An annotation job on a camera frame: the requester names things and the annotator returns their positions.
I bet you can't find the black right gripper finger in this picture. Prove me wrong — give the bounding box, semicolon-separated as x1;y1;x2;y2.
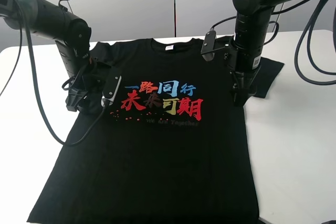
231;88;249;107

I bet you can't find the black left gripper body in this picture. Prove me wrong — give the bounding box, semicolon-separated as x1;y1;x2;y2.
62;60;111;103

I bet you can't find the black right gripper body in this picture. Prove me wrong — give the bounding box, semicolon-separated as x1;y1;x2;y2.
230;66;261;98

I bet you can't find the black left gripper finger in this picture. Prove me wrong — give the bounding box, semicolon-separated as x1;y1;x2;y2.
66;89;87;111

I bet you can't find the black printed t-shirt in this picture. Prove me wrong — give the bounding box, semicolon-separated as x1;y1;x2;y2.
26;38;285;224

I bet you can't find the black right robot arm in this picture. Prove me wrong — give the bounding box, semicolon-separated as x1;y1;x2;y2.
232;0;335;106

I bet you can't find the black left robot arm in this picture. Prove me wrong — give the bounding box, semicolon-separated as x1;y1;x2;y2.
1;0;104;113

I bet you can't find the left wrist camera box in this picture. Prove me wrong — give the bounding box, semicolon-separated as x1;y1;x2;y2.
101;67;122;108

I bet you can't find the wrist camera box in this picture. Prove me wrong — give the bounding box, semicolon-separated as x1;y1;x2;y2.
101;67;122;108
201;29;216;62

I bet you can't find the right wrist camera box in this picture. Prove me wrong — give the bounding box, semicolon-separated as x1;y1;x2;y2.
201;29;216;62

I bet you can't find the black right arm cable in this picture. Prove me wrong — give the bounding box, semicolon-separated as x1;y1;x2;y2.
293;0;336;86

